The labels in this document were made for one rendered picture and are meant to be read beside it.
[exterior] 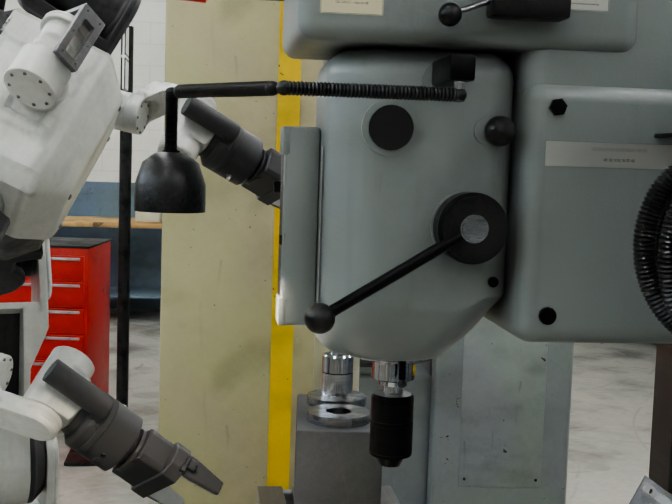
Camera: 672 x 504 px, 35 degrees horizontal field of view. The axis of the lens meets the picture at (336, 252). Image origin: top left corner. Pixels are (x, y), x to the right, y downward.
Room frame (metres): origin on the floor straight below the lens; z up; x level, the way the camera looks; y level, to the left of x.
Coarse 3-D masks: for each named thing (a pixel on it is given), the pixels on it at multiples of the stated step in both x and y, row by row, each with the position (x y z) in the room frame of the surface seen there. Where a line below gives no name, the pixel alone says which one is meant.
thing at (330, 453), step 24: (312, 408) 1.48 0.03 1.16; (336, 408) 1.48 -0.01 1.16; (360, 408) 1.48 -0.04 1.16; (312, 432) 1.40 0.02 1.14; (336, 432) 1.41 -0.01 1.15; (360, 432) 1.41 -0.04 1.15; (312, 456) 1.40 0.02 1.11; (336, 456) 1.40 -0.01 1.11; (360, 456) 1.41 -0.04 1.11; (312, 480) 1.40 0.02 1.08; (336, 480) 1.41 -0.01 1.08; (360, 480) 1.41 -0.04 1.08
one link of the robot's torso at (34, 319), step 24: (48, 240) 1.68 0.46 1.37; (48, 264) 1.67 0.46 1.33; (48, 288) 1.65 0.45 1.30; (0, 312) 1.63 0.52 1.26; (24, 312) 1.62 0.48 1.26; (0, 336) 1.64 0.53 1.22; (24, 336) 1.61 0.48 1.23; (24, 360) 1.61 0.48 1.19; (24, 384) 1.61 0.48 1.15; (0, 432) 1.60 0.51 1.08; (0, 456) 1.59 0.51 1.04; (24, 456) 1.60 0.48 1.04; (0, 480) 1.59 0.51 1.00; (24, 480) 1.60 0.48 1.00
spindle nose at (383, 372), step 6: (372, 366) 1.13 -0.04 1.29; (378, 366) 1.12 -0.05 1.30; (384, 366) 1.11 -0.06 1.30; (390, 366) 1.11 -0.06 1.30; (396, 366) 1.11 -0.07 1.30; (408, 366) 1.12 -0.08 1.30; (372, 372) 1.13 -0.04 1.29; (378, 372) 1.12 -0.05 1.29; (384, 372) 1.11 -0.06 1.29; (390, 372) 1.11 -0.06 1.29; (396, 372) 1.11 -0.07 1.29; (408, 372) 1.12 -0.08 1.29; (378, 378) 1.12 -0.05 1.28; (384, 378) 1.11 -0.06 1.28; (390, 378) 1.11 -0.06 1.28; (396, 378) 1.11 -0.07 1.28; (408, 378) 1.12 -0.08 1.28; (414, 378) 1.13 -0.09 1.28
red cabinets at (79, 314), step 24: (72, 240) 5.77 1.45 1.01; (96, 240) 5.82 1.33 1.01; (72, 264) 5.45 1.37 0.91; (96, 264) 5.63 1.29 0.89; (24, 288) 5.45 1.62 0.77; (72, 288) 5.45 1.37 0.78; (96, 288) 5.64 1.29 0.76; (48, 312) 5.44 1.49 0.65; (72, 312) 5.44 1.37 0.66; (96, 312) 5.64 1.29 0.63; (48, 336) 5.45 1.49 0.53; (72, 336) 5.45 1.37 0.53; (96, 336) 5.65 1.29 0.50; (96, 360) 5.66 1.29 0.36; (96, 384) 5.66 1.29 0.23
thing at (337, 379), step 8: (328, 368) 1.55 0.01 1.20; (336, 368) 1.54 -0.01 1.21; (344, 368) 1.54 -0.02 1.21; (352, 368) 1.56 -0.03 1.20; (328, 376) 1.55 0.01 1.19; (336, 376) 1.54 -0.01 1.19; (344, 376) 1.54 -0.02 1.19; (352, 376) 1.56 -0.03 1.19; (328, 384) 1.55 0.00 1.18; (336, 384) 1.54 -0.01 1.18; (344, 384) 1.54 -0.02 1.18; (352, 384) 1.56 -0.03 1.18; (328, 392) 1.54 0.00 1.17; (336, 392) 1.54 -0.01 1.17; (344, 392) 1.54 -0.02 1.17
